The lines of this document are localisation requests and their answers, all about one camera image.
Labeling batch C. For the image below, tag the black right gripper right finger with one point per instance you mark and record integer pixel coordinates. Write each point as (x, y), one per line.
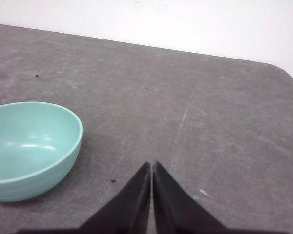
(175, 211)

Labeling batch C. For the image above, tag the teal ceramic bowl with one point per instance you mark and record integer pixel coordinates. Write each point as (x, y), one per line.
(39, 144)

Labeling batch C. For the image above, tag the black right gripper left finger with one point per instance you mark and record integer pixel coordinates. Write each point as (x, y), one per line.
(127, 212)

